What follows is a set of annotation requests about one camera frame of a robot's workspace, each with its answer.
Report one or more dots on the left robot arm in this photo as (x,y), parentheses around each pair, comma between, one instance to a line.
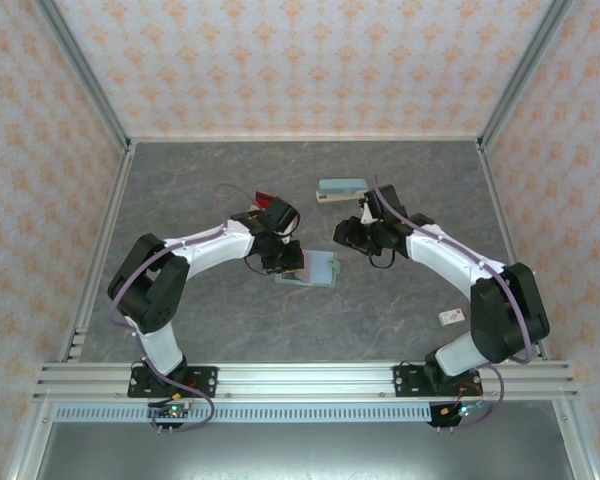
(145,300)

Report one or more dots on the aluminium frame post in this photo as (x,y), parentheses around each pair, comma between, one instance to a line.
(87,75)
(522,75)

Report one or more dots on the small white box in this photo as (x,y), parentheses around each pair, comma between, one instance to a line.
(451,316)

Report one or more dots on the aluminium table side rail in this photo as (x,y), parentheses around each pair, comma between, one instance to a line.
(496,200)
(118,190)

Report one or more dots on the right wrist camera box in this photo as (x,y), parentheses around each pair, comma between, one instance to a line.
(366,216)

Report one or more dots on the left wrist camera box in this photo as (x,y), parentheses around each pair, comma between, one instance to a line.
(289,231)

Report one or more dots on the teal and cream stapler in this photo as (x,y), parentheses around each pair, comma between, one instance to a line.
(337,186)

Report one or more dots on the green card holder wallet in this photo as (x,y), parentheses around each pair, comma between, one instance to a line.
(320,267)

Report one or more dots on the short aluminium frame leg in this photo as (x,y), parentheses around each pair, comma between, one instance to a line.
(30,445)
(575,445)

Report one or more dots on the aluminium table end rail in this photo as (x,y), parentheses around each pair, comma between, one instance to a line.
(305,138)

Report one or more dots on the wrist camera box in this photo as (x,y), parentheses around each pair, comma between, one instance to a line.
(289,231)
(366,216)

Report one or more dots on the wide aluminium mounting rail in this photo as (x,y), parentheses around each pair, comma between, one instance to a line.
(305,380)

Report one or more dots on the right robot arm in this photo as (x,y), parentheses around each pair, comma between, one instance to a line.
(500,310)

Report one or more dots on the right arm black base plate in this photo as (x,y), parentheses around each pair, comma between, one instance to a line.
(405,385)

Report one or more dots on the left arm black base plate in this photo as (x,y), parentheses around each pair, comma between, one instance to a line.
(205,380)

